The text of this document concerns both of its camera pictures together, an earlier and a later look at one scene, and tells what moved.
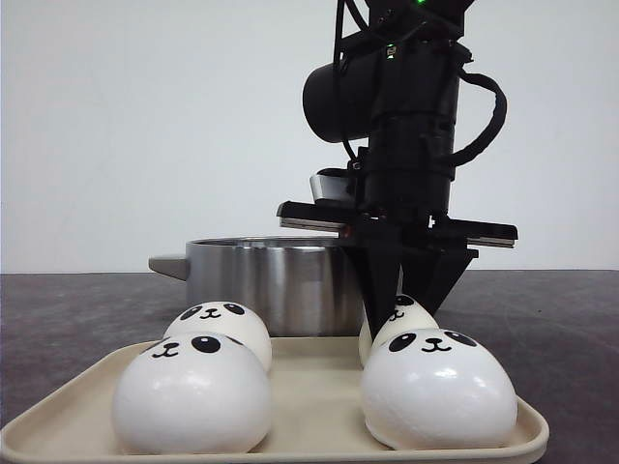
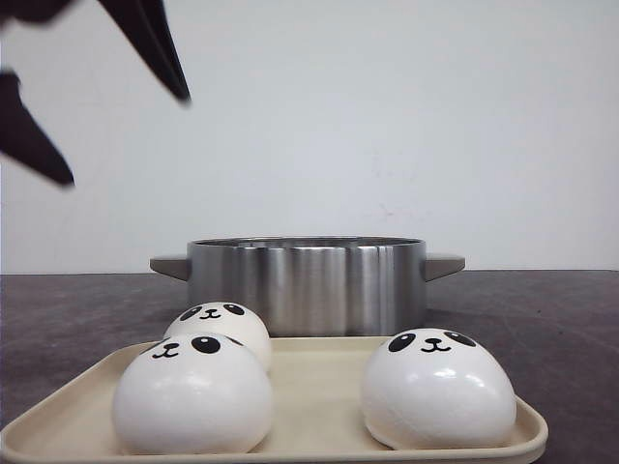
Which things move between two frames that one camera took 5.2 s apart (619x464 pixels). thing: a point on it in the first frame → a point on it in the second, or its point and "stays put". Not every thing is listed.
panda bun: [230, 319] stays put
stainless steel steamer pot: [302, 284] stays put
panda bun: [436, 389] stays put
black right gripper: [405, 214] → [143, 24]
